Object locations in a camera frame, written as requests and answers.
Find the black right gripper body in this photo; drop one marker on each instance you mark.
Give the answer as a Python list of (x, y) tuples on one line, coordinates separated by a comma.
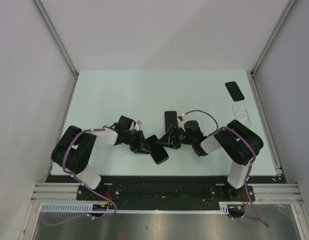
[(184, 139)]

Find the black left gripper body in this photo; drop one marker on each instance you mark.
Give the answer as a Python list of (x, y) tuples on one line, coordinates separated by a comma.
[(135, 139)]

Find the black phone case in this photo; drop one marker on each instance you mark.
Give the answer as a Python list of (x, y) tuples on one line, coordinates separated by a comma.
[(158, 150)]

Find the black smartphone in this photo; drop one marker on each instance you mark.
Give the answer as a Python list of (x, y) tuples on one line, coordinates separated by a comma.
[(170, 119)]

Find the clear magsafe phone case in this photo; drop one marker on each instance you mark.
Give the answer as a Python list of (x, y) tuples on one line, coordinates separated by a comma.
[(241, 114)]

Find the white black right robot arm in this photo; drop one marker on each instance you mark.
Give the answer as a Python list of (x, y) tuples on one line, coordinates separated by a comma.
[(240, 143)]

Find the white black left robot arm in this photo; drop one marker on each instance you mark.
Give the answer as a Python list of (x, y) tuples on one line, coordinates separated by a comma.
[(73, 151)]

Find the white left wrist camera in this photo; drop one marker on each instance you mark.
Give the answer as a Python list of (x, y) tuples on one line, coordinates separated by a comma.
[(137, 125)]

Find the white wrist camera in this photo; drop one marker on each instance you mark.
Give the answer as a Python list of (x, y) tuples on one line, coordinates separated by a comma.
[(137, 125), (181, 119)]

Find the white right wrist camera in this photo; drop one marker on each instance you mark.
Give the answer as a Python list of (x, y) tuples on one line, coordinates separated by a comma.
[(181, 119)]

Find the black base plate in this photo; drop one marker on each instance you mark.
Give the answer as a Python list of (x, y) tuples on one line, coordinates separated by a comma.
[(181, 192)]

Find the grey slotted cable duct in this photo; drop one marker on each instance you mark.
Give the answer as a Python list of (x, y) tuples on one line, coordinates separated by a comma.
[(96, 208)]

